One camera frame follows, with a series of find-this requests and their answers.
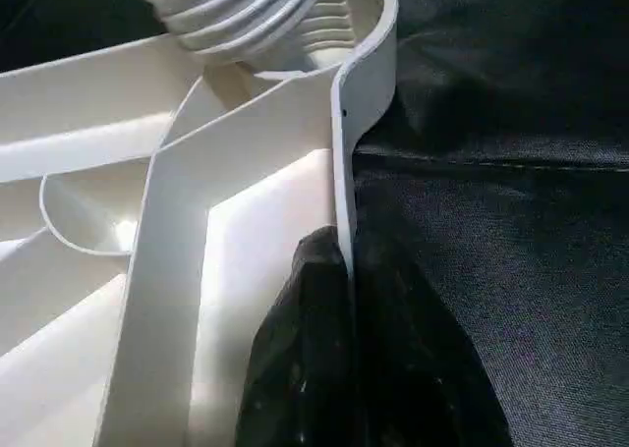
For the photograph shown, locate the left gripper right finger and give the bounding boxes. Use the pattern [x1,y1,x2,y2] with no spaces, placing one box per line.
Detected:
[350,237,513,447]

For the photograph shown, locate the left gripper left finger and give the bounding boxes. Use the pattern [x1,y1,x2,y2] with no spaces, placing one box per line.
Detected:
[236,225,356,447]

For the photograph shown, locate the white plastic table top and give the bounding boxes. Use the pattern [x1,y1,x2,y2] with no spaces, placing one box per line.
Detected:
[0,0,400,447]

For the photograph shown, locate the white plastic table leg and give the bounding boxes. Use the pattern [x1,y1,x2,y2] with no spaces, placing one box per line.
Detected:
[133,0,351,75]

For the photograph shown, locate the black mat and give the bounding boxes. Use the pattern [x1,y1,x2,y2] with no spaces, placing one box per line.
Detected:
[0,0,629,447]

